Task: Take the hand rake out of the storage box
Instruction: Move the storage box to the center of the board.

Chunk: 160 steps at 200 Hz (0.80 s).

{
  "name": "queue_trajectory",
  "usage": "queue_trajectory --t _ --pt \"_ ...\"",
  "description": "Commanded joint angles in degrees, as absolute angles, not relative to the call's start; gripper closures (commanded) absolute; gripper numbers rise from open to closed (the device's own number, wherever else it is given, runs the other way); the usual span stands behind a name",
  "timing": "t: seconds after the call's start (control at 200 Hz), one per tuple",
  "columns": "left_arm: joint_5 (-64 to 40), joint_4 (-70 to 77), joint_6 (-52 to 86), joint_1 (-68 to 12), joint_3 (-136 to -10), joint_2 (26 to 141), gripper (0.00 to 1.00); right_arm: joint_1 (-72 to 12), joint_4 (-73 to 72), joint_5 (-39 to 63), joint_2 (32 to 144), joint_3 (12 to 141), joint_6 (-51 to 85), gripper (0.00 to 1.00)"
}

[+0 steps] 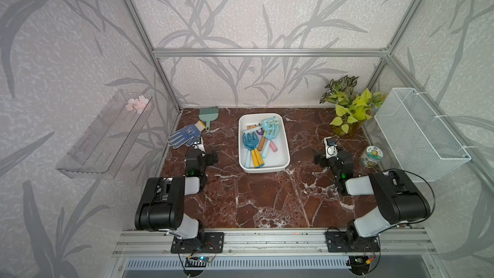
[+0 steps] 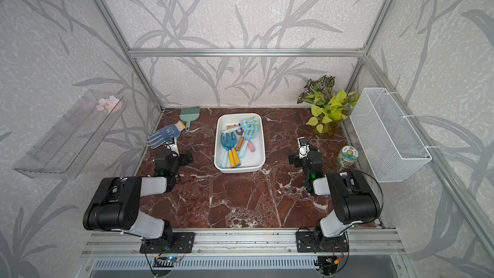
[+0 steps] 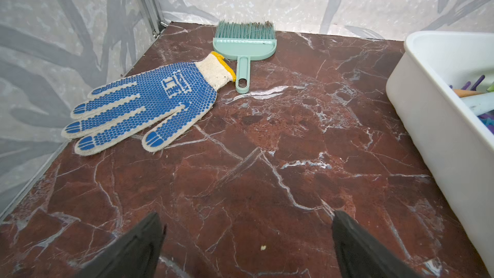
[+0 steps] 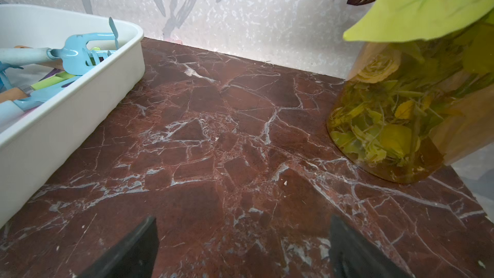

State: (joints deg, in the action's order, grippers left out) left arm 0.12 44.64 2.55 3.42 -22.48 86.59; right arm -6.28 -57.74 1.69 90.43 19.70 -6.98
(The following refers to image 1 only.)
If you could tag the small green labelled jar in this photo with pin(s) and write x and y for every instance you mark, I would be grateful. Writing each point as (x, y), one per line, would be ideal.
(371, 156)

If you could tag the potted green plant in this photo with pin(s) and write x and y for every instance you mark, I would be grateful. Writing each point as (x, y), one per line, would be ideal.
(351, 109)

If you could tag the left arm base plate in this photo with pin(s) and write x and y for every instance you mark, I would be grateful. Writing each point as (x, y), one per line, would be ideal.
(209, 242)

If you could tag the light blue fork white handle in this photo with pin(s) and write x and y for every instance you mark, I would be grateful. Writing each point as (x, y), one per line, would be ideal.
(269, 124)

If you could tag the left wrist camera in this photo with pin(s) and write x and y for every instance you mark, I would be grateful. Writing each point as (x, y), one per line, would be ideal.
(198, 144)

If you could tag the purple rake pink handle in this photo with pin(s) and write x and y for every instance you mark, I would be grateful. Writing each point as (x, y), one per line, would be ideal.
(271, 136)

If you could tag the aluminium front rail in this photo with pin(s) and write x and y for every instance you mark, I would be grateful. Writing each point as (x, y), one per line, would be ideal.
(275, 242)

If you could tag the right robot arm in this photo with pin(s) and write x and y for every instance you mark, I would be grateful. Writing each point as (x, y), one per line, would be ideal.
(398, 201)

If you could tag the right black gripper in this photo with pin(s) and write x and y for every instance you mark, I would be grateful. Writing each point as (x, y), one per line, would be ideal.
(323, 158)

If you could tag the blue dotted work glove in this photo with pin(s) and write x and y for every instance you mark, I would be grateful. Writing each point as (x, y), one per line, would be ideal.
(188, 135)

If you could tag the dark blue fork yellow handle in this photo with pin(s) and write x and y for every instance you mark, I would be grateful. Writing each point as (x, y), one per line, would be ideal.
(248, 159)

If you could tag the mint green hand brush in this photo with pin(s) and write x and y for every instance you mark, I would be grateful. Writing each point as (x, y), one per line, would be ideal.
(208, 115)

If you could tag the white plastic storage box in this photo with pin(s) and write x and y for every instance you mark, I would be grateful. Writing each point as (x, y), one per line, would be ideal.
(274, 162)

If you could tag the white wire mesh basket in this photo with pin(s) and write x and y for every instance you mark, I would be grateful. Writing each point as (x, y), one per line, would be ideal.
(420, 140)

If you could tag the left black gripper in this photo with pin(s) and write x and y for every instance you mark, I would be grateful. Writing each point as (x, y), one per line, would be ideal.
(209, 160)

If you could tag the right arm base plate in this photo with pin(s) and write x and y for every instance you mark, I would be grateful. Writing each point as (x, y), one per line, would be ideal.
(350, 242)

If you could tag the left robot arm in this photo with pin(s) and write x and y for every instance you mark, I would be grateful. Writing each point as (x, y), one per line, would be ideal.
(162, 204)

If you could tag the dark blue rake yellow handle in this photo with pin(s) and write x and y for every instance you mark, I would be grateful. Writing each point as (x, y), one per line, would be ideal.
(257, 157)

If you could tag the clear acrylic wall shelf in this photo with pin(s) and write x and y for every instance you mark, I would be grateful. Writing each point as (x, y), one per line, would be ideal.
(100, 152)

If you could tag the green rake wooden handle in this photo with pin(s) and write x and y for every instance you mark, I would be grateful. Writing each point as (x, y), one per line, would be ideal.
(260, 131)

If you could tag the light blue rake white handle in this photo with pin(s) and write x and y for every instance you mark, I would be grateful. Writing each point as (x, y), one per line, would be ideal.
(264, 153)

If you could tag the pink artificial flowers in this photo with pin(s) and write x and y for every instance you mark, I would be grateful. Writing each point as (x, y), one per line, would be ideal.
(138, 105)

